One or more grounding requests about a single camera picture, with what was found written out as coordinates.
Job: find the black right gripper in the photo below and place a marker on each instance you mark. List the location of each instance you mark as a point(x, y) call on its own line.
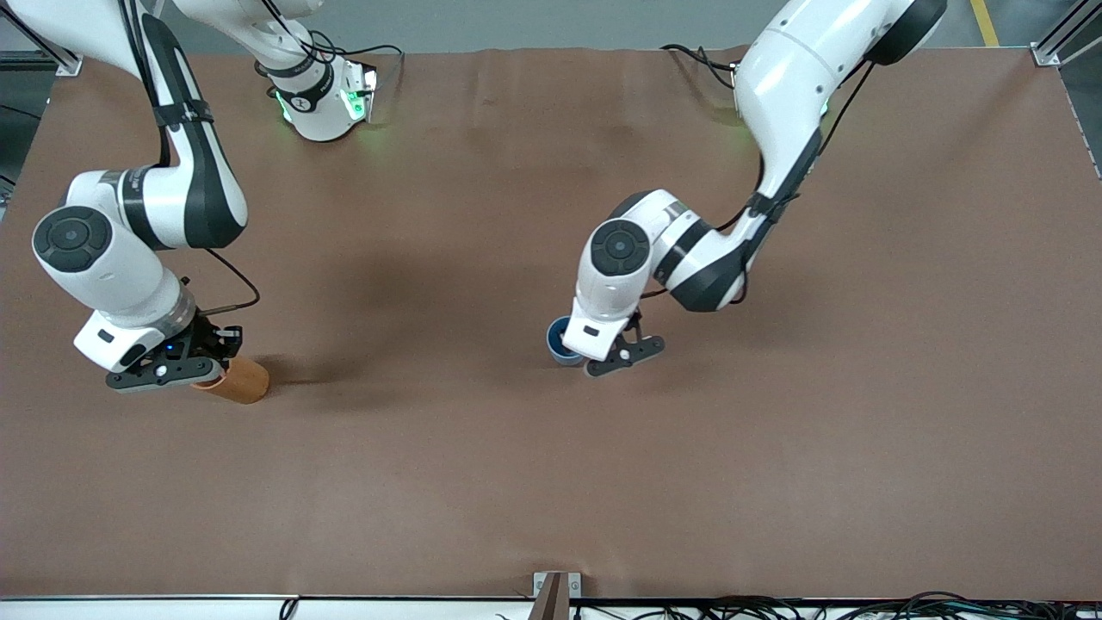
point(200, 337)

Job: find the silver metal bracket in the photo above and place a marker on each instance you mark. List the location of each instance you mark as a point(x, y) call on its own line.
point(541, 584)

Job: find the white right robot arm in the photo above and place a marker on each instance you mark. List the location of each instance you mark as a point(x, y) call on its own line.
point(112, 258)

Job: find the aluminium frame profile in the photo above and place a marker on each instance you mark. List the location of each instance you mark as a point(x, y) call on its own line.
point(1046, 53)
point(67, 62)

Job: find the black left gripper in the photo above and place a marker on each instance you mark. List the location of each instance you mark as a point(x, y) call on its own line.
point(633, 323)

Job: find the brown camera post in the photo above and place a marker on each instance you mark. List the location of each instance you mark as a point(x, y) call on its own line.
point(551, 603)

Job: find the blue cup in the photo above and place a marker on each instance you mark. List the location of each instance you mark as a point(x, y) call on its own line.
point(560, 340)

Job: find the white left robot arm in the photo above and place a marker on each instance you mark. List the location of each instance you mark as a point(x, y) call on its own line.
point(792, 86)

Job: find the brown table cover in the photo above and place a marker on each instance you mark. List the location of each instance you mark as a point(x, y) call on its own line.
point(551, 474)

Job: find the orange cylindrical cup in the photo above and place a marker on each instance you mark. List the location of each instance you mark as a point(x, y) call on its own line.
point(245, 383)

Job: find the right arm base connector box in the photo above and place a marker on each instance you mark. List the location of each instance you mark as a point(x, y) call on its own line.
point(360, 93)

